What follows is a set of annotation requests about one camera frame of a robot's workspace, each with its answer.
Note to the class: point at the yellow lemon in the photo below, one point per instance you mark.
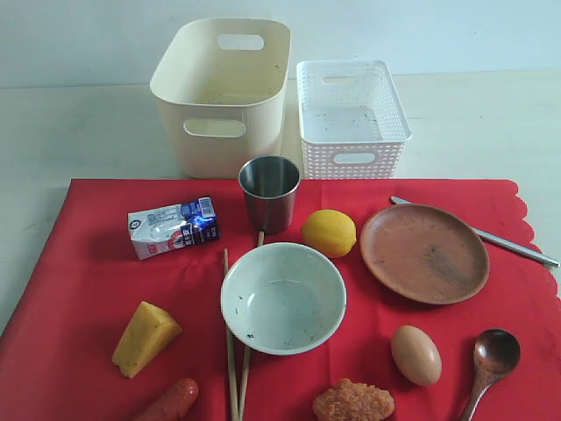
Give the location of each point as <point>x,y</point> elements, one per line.
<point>330,232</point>

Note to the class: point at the brown wooden plate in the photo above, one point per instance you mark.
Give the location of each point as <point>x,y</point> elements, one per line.
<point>424,254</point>

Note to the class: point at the wooden chopstick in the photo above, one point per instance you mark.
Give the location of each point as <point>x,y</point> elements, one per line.
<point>244,381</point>
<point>232,377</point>

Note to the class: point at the cream plastic storage bin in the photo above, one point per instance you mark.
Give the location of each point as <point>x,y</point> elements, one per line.
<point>220,90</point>

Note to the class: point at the blue white milk carton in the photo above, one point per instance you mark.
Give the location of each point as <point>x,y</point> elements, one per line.
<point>173,227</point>

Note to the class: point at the white ceramic bowl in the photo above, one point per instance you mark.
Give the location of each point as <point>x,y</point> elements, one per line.
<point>283,298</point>

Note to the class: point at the red sausage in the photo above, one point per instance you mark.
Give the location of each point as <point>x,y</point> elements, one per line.
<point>174,404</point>

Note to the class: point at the red table cloth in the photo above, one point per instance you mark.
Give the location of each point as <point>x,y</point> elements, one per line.
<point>56,350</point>

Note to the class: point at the yellow cheese wedge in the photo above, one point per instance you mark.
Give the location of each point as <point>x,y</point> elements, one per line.
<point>148,332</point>

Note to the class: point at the stainless steel cup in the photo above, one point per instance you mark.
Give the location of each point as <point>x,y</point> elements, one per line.
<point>269,183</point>

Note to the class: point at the left wooden chopstick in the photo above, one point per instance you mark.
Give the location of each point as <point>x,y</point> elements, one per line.
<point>232,377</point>

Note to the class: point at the fried chicken nugget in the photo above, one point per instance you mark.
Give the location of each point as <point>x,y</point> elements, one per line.
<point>349,400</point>

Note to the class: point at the white perforated plastic basket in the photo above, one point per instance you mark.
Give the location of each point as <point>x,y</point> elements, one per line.
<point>352,124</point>

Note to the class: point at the silver metal knife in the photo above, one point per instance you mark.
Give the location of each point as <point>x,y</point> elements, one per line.
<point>487,236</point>

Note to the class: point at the brown egg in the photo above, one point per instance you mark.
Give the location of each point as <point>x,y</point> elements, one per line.
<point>416,355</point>

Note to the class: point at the dark wooden spoon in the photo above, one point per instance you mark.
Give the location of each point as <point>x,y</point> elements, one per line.
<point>496,354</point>

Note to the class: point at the right wooden chopstick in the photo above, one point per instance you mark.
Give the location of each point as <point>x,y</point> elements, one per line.
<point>244,381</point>

